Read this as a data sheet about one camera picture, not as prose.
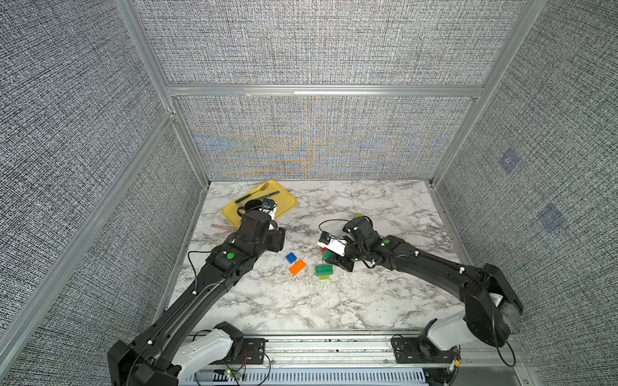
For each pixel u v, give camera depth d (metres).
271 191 1.17
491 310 0.43
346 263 0.73
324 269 0.85
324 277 0.90
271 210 0.65
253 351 0.73
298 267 0.92
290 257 0.93
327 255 0.76
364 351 0.75
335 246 0.73
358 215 1.07
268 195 1.14
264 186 1.17
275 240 0.66
